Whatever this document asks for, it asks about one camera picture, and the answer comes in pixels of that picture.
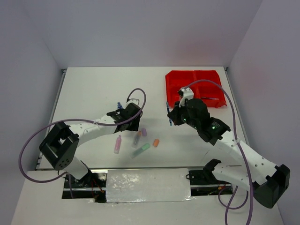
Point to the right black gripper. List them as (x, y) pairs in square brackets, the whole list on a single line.
[(174, 114)]

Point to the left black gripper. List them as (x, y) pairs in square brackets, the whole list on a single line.
[(135, 126)]

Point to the dark blue pen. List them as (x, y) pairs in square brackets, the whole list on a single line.
[(210, 98)]

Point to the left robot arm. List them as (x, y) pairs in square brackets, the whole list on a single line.
[(60, 144)]

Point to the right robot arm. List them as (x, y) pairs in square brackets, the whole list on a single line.
[(267, 180)]

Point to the clear blue-cap spray bottle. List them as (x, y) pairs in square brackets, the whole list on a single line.
[(119, 105)]

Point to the orange-tip grey highlighter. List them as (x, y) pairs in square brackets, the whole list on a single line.
[(136, 139)]

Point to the purple highlighter cap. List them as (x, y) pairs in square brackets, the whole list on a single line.
[(144, 132)]

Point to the pink highlighter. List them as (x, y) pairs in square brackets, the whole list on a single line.
[(117, 145)]

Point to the red compartment bin tray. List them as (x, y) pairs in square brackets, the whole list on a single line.
[(176, 79)]

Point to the green highlighter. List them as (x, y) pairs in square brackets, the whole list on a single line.
[(140, 150)]

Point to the orange highlighter cap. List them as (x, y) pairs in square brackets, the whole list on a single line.
[(156, 142)]

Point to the silver foil covered plate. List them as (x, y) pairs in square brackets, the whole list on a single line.
[(147, 185)]

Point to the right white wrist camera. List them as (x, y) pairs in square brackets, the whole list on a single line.
[(185, 94)]

